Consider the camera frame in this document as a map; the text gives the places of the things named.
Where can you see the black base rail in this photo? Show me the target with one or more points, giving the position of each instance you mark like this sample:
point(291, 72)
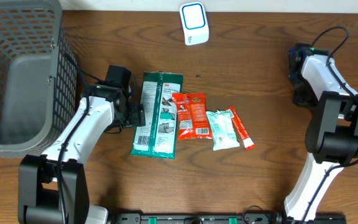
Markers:
point(251, 218)

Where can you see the grey plastic mesh basket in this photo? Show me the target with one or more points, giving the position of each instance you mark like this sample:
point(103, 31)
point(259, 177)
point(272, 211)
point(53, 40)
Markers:
point(37, 83)

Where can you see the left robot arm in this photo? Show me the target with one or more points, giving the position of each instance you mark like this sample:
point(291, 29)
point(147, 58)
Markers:
point(52, 186)

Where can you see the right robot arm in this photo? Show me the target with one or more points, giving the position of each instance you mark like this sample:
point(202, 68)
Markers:
point(332, 135)

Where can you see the red Nescafe coffee pack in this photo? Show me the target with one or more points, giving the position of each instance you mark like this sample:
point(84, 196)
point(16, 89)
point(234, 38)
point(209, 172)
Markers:
point(191, 111)

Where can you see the red Nescafe stick sachet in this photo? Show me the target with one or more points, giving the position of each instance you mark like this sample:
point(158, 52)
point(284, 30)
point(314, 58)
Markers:
point(240, 128)

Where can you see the mint green wet wipes pack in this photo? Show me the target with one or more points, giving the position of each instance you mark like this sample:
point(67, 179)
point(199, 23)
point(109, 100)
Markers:
point(223, 132)

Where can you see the green white 3M package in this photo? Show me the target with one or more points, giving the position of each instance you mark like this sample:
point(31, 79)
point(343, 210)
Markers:
point(157, 138)

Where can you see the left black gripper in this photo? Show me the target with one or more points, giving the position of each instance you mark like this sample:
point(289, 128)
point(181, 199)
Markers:
point(137, 115)

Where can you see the white barcode scanner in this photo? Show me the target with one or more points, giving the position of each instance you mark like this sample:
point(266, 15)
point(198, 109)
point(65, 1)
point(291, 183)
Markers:
point(194, 23)

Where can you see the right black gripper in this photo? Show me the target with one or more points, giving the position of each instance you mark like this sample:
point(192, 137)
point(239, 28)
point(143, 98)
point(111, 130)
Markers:
point(298, 98)

